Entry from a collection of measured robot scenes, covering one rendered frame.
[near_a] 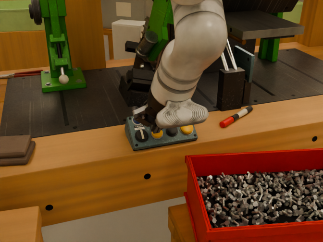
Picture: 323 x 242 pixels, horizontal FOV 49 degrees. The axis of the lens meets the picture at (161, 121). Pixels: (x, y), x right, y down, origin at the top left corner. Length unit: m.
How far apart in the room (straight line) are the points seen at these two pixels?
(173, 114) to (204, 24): 0.19
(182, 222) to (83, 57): 0.75
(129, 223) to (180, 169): 1.10
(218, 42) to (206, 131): 0.42
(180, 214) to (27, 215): 0.30
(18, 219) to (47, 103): 0.40
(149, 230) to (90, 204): 1.06
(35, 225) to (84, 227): 1.21
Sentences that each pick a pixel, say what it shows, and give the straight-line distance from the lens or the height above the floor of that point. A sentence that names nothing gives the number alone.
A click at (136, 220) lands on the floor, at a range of 1.92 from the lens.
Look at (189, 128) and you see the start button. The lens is 0.80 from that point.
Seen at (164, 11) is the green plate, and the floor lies 1.14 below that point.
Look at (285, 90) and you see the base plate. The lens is 1.14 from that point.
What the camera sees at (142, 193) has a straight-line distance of 0.84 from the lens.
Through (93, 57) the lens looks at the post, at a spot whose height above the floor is 0.93.
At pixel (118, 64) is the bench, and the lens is 1.37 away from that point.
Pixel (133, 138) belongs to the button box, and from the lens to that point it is 0.78.
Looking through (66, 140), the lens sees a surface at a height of 0.90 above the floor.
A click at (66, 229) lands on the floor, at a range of 1.93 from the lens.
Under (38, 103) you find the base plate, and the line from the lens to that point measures 1.05.
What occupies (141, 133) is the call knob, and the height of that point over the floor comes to 0.94.
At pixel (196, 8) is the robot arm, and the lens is 0.48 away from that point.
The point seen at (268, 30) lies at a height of 1.13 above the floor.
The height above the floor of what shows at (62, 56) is 0.99.
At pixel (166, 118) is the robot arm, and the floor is 1.06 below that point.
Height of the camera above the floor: 1.33
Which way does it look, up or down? 28 degrees down
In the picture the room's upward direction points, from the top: straight up
